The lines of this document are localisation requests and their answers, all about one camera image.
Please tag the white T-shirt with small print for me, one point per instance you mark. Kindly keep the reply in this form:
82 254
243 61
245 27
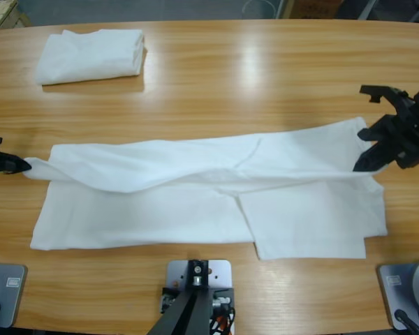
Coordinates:
160 209

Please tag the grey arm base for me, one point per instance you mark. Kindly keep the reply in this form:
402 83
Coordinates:
398 293
3 300

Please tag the folded white T-shirt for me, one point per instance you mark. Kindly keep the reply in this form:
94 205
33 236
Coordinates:
90 56

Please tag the wooden pallet stack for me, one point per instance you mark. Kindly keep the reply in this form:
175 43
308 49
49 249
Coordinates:
1 14

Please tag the brown cardboard box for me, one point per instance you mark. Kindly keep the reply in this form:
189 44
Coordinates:
310 8

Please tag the orange clamp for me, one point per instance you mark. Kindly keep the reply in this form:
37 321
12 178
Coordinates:
224 319

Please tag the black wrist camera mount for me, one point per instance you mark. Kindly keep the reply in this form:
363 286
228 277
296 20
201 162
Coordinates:
387 93

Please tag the white mount plate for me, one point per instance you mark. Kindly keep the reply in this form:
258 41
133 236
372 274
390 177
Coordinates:
220 275

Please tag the silver bracket fitting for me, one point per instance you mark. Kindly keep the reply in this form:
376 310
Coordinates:
167 303
220 303

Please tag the dark camera post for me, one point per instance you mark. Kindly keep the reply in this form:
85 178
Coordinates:
192 314

